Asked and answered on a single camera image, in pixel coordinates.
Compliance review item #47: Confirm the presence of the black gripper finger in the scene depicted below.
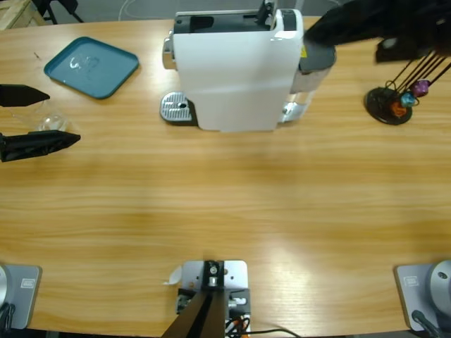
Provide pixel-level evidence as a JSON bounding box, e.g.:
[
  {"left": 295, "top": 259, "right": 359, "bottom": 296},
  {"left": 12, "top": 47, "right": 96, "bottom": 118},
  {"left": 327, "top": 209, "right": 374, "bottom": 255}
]
[
  {"left": 0, "top": 130, "right": 81, "bottom": 163},
  {"left": 304, "top": 15, "right": 383, "bottom": 46},
  {"left": 327, "top": 0, "right": 385, "bottom": 21},
  {"left": 0, "top": 84, "right": 51, "bottom": 108}
]

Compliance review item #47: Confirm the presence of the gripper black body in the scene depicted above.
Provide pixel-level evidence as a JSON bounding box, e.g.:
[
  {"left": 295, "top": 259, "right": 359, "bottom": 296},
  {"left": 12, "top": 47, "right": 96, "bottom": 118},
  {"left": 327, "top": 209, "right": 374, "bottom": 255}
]
[{"left": 382, "top": 0, "right": 451, "bottom": 54}]

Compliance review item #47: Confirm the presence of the clear drinking glass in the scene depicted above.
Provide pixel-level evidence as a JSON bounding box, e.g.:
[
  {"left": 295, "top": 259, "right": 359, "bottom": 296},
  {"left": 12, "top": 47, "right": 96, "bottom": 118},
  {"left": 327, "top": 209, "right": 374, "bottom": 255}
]
[{"left": 13, "top": 100, "right": 70, "bottom": 134}]

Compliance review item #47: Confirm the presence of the white capsule coffee machine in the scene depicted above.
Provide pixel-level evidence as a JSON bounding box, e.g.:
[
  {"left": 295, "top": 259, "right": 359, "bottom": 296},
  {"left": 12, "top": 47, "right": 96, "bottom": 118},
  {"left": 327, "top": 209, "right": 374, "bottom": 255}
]
[{"left": 159, "top": 0, "right": 338, "bottom": 134}]

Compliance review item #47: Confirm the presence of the purple coffee capsule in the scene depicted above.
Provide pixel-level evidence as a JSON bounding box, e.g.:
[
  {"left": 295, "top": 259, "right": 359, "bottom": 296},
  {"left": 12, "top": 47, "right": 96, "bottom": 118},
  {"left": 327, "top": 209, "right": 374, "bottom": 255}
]
[{"left": 412, "top": 80, "right": 430, "bottom": 98}]

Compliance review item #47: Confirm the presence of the orange coffee capsule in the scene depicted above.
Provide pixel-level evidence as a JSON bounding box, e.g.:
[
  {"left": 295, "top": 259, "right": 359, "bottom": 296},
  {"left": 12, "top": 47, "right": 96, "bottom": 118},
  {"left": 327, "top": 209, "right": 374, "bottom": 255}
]
[{"left": 390, "top": 101, "right": 408, "bottom": 118}]

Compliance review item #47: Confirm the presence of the black capsule holder with rods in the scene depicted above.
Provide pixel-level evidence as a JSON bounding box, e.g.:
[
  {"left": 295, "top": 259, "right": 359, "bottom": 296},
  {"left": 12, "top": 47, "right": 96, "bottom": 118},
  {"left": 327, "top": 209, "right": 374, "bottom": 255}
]
[{"left": 364, "top": 49, "right": 451, "bottom": 126}]

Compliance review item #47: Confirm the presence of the light wooden crate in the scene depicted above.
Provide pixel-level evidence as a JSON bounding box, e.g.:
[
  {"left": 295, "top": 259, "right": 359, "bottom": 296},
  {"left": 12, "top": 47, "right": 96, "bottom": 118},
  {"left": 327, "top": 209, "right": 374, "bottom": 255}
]
[{"left": 0, "top": 0, "right": 47, "bottom": 32}]

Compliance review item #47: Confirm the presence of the teal square tray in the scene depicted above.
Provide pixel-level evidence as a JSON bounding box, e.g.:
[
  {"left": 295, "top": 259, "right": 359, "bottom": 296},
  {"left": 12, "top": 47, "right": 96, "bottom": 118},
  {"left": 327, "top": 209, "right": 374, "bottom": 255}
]
[{"left": 43, "top": 36, "right": 140, "bottom": 100}]

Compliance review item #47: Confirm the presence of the white mounting block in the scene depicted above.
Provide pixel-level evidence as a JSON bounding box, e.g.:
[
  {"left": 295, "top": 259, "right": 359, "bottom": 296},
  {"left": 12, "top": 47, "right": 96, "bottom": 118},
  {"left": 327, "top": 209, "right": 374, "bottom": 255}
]
[{"left": 162, "top": 259, "right": 252, "bottom": 338}]

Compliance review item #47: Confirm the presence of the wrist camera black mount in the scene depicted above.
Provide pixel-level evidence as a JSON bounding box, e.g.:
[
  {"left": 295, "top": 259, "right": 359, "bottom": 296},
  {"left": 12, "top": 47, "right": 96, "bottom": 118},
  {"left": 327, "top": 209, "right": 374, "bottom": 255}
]
[{"left": 375, "top": 35, "right": 426, "bottom": 64}]

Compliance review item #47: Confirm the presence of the black chair frame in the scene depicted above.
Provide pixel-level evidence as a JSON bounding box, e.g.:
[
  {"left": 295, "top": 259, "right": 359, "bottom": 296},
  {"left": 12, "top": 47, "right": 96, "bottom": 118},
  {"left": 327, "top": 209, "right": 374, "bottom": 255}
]
[{"left": 33, "top": 0, "right": 85, "bottom": 25}]

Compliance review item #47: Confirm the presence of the white floor cable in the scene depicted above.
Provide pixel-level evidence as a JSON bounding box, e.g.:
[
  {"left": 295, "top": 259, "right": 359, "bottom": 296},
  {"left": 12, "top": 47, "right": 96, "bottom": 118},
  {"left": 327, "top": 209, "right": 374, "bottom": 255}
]
[{"left": 118, "top": 0, "right": 175, "bottom": 19}]

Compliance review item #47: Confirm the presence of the arm grey base plate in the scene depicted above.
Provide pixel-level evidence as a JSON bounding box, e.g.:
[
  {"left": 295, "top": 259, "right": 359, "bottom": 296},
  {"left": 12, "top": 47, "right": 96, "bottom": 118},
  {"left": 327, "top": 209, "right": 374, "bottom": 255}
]
[
  {"left": 393, "top": 259, "right": 451, "bottom": 332},
  {"left": 0, "top": 263, "right": 43, "bottom": 331}
]

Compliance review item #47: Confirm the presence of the black base cable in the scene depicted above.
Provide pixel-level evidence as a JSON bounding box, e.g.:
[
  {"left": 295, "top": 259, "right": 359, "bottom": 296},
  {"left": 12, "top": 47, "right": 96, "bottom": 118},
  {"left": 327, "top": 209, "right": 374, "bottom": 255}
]
[
  {"left": 0, "top": 302, "right": 17, "bottom": 332},
  {"left": 411, "top": 309, "right": 441, "bottom": 338}
]

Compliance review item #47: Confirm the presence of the black camera post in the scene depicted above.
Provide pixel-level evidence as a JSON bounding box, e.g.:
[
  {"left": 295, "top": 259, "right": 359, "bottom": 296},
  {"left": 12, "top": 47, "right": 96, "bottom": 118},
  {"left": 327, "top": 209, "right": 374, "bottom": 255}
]
[{"left": 163, "top": 260, "right": 226, "bottom": 338}]

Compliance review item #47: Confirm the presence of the orange and white wire bundle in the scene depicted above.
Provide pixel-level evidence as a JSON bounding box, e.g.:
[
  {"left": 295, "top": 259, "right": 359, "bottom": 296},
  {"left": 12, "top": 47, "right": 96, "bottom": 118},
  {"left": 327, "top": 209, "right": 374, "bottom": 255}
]
[{"left": 225, "top": 314, "right": 252, "bottom": 334}]

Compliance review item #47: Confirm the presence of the black cable at mounting block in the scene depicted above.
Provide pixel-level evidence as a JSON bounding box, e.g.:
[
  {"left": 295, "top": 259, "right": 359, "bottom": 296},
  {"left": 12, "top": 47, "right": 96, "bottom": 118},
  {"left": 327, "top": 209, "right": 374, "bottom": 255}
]
[{"left": 245, "top": 328, "right": 302, "bottom": 338}]

